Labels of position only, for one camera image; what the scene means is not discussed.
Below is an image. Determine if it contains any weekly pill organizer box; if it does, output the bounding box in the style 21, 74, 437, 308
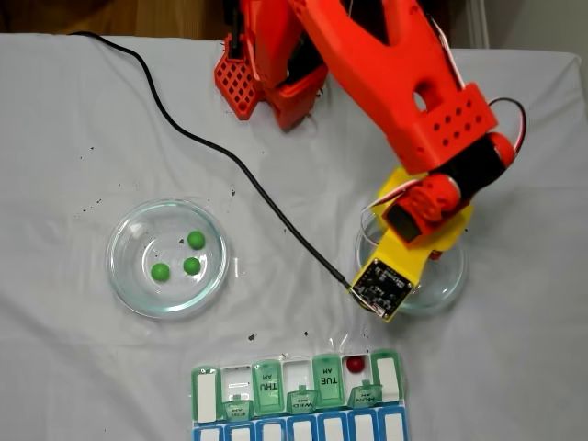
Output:
189, 347, 410, 441

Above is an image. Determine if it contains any small glass bowl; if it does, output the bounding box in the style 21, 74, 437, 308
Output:
354, 198, 470, 316

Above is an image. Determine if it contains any white tablecloth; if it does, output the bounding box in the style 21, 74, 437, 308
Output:
0, 31, 588, 441

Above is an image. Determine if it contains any large glass bowl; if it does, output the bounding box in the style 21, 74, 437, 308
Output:
105, 197, 231, 321

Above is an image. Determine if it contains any camera circuit board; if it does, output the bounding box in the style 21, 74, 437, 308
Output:
348, 258, 413, 323

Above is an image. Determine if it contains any black camera cable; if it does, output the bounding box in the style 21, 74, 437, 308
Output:
68, 30, 355, 291

